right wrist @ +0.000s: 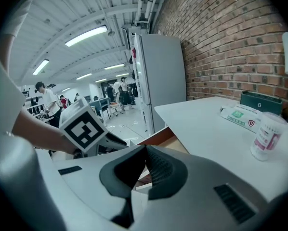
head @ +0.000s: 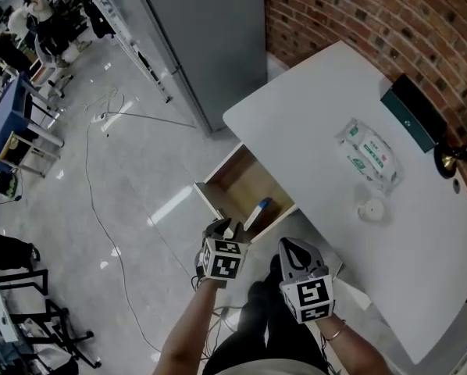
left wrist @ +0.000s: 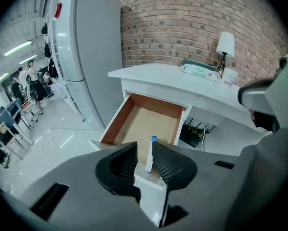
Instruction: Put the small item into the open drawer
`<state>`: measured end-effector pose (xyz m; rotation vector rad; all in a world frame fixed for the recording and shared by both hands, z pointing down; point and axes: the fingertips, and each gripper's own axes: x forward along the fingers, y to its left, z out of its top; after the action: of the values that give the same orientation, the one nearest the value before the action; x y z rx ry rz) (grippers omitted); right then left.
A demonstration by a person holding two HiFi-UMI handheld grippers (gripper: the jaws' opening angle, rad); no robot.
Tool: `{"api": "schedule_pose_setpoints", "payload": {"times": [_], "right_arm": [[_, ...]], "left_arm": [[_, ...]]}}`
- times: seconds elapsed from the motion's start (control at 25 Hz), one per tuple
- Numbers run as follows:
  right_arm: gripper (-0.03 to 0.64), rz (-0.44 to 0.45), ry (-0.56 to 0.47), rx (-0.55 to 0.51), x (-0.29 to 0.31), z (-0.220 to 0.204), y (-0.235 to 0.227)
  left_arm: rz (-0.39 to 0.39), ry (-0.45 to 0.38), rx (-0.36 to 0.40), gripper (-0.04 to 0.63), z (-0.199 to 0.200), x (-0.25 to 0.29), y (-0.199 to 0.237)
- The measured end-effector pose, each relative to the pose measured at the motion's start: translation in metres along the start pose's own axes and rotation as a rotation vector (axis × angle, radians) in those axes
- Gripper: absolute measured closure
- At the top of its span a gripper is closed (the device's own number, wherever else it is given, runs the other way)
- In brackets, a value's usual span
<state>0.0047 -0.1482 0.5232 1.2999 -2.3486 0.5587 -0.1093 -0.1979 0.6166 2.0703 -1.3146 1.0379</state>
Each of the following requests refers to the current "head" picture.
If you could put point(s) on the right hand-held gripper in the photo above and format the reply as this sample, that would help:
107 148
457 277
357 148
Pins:
311 295

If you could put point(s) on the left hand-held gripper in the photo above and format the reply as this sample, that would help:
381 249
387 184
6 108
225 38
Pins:
225 266

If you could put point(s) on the small blue box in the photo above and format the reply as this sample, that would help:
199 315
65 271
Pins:
259 211

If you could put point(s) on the wooden drawer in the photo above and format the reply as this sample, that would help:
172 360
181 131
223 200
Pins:
245 186

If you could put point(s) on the person's left forearm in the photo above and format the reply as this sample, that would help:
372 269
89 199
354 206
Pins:
190 334

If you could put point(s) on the person's right forearm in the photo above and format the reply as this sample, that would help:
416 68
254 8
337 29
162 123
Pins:
354 354

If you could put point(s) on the person's black shoe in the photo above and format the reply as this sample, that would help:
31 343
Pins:
259 293

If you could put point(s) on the person's black trousers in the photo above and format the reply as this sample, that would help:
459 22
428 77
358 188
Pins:
264 334

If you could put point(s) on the person's light shirt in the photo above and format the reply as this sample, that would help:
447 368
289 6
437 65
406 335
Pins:
264 368

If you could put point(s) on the white wet wipes packet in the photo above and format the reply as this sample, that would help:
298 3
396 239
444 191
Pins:
372 156

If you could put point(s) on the white power strip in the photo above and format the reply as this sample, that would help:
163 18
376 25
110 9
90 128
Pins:
99 118

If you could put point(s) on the dark green box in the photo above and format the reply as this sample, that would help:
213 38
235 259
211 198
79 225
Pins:
409 115

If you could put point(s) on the tall grey cabinet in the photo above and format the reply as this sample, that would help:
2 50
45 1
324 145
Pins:
210 45

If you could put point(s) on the white shelving rack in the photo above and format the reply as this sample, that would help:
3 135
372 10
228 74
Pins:
140 49

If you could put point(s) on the small white wooden cabinet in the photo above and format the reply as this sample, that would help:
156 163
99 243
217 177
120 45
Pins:
34 156

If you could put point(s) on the black green bag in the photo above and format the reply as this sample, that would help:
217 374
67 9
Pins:
3 184

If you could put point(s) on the white office chair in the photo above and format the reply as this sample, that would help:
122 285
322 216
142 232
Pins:
48 65

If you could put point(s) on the blue table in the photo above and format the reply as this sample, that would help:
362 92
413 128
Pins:
7 119

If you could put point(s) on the black hanging garment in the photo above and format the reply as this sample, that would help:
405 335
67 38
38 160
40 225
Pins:
98 18

